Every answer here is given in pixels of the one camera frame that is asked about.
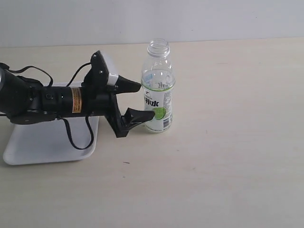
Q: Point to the white rectangular tray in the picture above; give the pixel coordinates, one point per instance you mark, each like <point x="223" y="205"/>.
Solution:
<point x="45" y="143"/>

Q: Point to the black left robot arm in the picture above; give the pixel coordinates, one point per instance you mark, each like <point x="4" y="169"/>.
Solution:
<point x="26" y="101"/>

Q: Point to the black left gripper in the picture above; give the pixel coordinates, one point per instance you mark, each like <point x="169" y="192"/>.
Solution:
<point x="86" y="101"/>

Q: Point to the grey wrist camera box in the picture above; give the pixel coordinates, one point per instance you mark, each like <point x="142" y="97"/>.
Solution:
<point x="99" y="75"/>

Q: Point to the clear plastic drink bottle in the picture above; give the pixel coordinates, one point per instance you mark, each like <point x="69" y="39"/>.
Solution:
<point x="158" y="81"/>

